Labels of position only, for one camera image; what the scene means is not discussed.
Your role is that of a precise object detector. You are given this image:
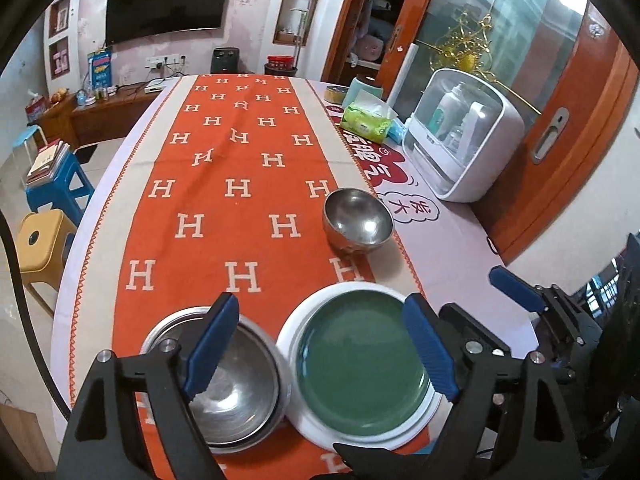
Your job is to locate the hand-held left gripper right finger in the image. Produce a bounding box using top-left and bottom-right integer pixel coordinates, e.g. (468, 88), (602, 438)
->
(402, 292), (586, 480)

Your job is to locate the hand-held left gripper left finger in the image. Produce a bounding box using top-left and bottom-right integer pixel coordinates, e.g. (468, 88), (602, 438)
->
(57, 292), (241, 480)

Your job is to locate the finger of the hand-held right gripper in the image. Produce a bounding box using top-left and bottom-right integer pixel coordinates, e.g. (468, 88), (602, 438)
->
(439, 302), (556, 376)
(489, 266), (601, 346)

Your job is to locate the large steel bowl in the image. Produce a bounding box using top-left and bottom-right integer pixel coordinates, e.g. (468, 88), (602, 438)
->
(139, 307), (292, 456)

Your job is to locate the pink-sided steel bowl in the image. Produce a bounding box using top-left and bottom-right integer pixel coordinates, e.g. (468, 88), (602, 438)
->
(150, 317), (282, 447)

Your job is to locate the white plate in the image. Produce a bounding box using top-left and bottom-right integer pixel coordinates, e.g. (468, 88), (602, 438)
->
(276, 281), (446, 453)

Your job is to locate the green divided plate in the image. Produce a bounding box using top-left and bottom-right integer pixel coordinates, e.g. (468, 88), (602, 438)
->
(295, 287), (433, 436)

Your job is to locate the small gold-sided steel bowl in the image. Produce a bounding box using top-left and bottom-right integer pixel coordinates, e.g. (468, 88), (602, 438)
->
(322, 187), (396, 256)

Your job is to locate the white printed tablecloth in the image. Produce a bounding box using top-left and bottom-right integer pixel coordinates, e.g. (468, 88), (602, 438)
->
(50, 74), (538, 480)

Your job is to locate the orange sliding door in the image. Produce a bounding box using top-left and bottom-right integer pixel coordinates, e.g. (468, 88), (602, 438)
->
(492, 35), (640, 266)

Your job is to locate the white countertop cabinet appliance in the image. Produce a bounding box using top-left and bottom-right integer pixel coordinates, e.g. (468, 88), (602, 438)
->
(402, 67), (525, 204)

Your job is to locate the orange letter-print table runner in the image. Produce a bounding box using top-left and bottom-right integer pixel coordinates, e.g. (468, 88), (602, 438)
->
(111, 74), (436, 480)

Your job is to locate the yellow plastic stool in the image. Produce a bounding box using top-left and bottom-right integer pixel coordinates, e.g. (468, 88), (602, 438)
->
(15, 210), (81, 318)

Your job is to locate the brown cardboard box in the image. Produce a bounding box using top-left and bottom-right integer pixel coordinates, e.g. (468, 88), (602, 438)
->
(0, 400), (56, 476)

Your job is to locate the green wet wipes pack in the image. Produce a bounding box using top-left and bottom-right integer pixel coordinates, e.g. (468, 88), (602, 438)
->
(341, 101), (396, 143)

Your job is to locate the blue plastic stool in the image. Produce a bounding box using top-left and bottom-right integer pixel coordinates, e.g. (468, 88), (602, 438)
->
(25, 152), (96, 228)

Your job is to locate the white rolled tube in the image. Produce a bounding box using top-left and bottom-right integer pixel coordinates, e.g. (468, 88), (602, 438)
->
(387, 44), (418, 111)

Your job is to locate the mint green canister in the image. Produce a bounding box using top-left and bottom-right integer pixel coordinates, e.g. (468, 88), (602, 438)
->
(347, 76), (385, 108)

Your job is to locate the stack of books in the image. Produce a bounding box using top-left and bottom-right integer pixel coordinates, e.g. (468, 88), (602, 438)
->
(25, 140), (71, 185)

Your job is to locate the wooden television cabinet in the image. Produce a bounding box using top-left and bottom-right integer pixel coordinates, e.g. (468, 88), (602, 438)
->
(30, 77), (173, 151)

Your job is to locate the gold hanging ornament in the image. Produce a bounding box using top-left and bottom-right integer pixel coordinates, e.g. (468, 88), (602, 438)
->
(420, 10), (543, 116)

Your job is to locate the light blue round stool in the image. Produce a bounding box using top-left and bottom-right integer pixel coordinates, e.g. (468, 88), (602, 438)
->
(11, 125), (46, 166)

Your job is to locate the black air fryer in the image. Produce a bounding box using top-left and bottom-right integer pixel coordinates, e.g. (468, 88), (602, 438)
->
(210, 46), (240, 75)

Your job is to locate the red lidded container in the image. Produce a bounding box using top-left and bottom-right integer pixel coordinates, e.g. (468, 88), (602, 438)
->
(264, 55), (300, 78)

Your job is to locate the red tissue box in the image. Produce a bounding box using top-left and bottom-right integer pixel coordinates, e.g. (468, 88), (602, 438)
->
(24, 90), (48, 123)

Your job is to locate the blue printed box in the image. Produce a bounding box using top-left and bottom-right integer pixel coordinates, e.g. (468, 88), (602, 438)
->
(86, 46), (113, 93)

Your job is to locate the silver door handle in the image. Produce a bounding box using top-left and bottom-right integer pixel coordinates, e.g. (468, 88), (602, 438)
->
(531, 107), (571, 163)

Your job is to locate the black cable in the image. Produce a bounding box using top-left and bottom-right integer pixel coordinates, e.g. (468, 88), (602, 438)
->
(0, 205), (73, 423)

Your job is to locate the white wall power strip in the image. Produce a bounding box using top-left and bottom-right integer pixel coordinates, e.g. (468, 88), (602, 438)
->
(145, 52), (188, 68)

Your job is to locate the orange door frame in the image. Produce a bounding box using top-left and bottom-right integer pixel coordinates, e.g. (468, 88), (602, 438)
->
(320, 0), (447, 86)

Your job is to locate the wall-mounted television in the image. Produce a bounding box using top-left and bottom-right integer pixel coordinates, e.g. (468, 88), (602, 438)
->
(105, 0), (234, 47)

